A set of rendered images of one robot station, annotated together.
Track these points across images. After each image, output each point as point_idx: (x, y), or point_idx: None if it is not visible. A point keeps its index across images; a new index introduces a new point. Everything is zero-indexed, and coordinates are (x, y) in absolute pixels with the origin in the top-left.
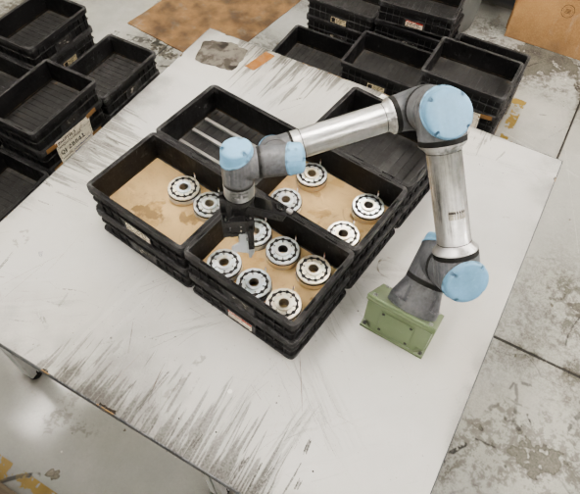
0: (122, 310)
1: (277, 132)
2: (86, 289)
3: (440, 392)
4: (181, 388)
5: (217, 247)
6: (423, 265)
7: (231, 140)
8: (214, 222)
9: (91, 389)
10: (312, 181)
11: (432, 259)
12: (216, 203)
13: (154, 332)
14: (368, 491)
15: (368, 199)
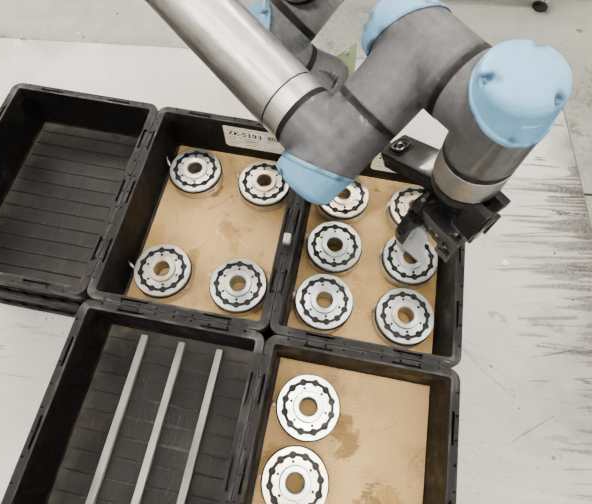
0: (507, 471)
1: (81, 368)
2: None
3: None
4: (541, 317)
5: None
6: (301, 42)
7: (519, 88)
8: (372, 348)
9: None
10: (180, 261)
11: (304, 16)
12: (303, 393)
13: (505, 399)
14: None
15: (184, 170)
